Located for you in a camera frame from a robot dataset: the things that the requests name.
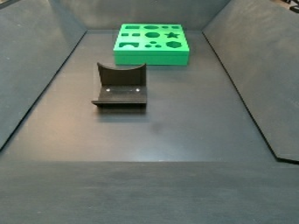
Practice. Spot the black curved holder stand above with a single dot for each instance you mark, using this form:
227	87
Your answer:
122	86

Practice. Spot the green shape sorter block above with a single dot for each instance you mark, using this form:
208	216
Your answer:
155	44

